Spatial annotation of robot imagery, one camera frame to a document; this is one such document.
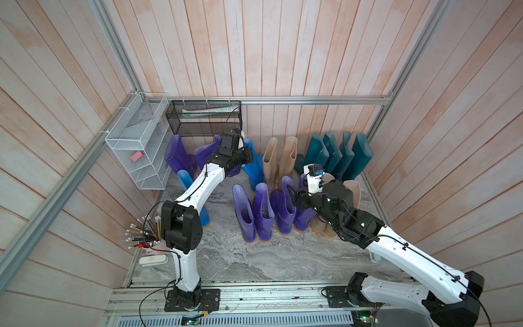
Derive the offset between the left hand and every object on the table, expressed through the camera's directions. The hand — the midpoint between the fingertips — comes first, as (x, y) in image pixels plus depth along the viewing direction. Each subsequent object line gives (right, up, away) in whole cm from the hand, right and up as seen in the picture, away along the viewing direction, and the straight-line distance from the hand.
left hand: (253, 155), depth 88 cm
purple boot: (-34, 0, 0) cm, 34 cm away
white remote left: (-41, -43, -9) cm, 60 cm away
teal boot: (+40, -1, -3) cm, 40 cm away
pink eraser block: (-48, -1, -6) cm, 49 cm away
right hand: (+14, -12, -19) cm, 27 cm away
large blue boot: (+1, -7, +7) cm, 10 cm away
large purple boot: (+20, -27, -7) cm, 34 cm away
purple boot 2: (-22, +1, -1) cm, 22 cm away
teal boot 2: (+47, +1, -3) cm, 47 cm away
